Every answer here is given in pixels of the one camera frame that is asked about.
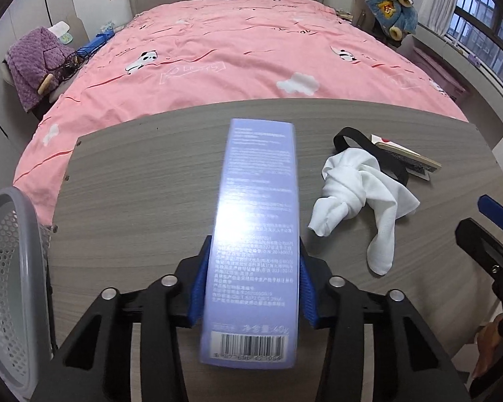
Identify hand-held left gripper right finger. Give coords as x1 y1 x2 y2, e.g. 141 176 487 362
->
298 239 472 402

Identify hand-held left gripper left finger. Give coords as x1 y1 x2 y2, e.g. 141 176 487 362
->
31 234 214 402

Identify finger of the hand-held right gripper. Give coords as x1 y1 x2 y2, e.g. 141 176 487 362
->
477 195 503 235
455 217 503 275

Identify tall lilac carton box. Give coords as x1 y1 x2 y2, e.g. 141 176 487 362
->
199 118 299 367

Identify grey perforated plastic basket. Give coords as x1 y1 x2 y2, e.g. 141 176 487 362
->
0 186 57 388

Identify person's right hand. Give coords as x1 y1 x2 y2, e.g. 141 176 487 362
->
474 318 503 383

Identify white knotted cloth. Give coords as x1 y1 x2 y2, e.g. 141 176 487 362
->
307 147 421 277

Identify dark framed window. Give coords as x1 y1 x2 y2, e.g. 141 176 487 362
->
443 0 503 107

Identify blue plush garment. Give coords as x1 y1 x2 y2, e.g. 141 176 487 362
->
367 0 419 43

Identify bed with pink duvet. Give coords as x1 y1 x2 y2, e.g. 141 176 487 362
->
12 0 470 227

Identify grey chair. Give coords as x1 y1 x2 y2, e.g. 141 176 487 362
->
354 0 403 48

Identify blue flat box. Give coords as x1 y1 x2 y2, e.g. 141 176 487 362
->
84 30 116 53

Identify purple fleece blanket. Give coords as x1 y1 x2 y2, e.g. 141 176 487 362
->
6 27 74 114

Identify small white cloth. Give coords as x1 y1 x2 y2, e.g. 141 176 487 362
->
51 21 73 45

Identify beige chair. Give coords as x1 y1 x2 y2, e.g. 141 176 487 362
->
0 10 89 120

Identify white wardrobe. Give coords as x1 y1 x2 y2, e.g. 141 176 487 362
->
0 0 74 143

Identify black strap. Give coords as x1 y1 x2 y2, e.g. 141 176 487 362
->
333 128 410 187

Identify black tangled cables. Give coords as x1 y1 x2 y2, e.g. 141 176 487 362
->
46 47 98 81

